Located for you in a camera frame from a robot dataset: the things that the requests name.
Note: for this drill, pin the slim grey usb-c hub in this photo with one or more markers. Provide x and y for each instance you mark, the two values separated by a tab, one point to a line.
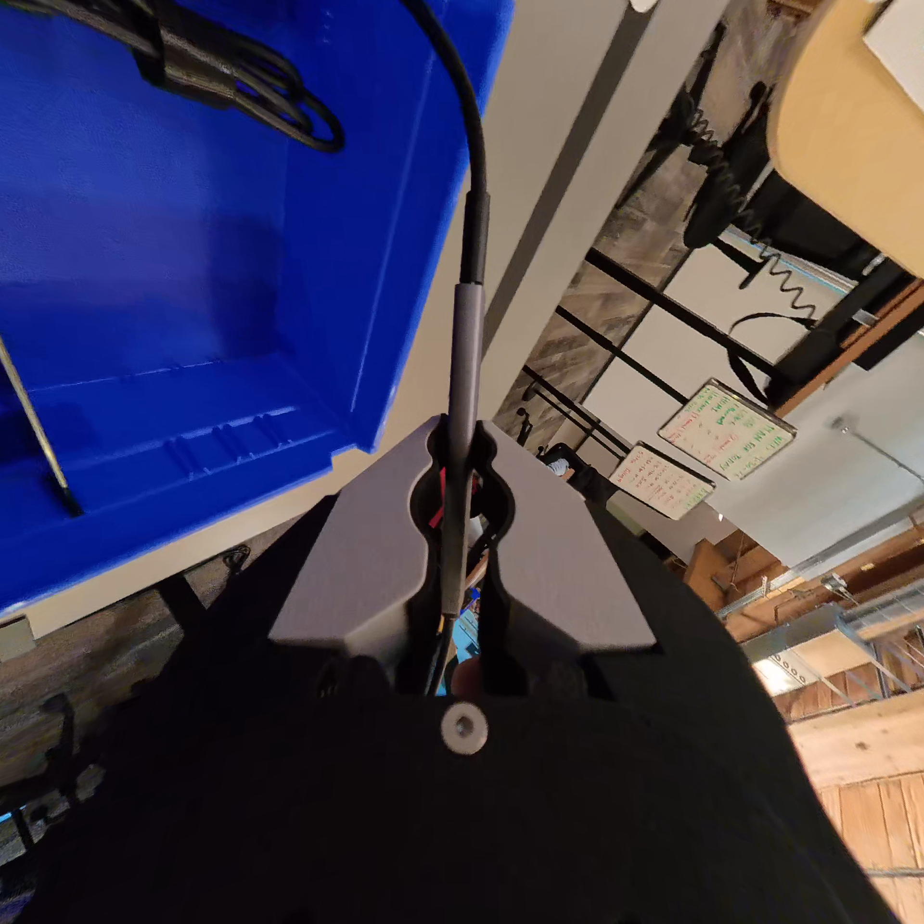
465	346

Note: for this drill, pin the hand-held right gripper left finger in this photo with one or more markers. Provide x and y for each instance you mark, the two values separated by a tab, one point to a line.
354	556

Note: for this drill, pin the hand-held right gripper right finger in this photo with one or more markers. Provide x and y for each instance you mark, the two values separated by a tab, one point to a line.
570	563

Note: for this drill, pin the blue plastic bin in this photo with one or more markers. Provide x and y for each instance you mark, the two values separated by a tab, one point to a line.
180	289

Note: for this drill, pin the person's right hand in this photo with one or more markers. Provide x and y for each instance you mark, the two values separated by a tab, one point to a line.
468	678

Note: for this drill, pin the small handwritten whiteboard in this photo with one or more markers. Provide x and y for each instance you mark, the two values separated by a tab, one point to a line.
725	429
660	480

